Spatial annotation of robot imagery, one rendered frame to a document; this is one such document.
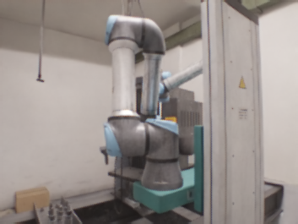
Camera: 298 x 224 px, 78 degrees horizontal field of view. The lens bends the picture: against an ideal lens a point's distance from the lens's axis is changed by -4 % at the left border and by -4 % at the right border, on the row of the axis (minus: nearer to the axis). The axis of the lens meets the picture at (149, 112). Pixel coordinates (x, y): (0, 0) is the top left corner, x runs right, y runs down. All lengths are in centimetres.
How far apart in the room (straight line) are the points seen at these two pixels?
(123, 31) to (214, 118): 44
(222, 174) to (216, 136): 12
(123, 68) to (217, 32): 34
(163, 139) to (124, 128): 13
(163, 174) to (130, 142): 15
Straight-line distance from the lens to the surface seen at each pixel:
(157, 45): 80
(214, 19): 73
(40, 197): 336
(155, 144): 64
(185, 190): 71
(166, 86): 109
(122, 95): 66
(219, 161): 66
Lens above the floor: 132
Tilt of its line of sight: 3 degrees up
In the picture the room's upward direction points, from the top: straight up
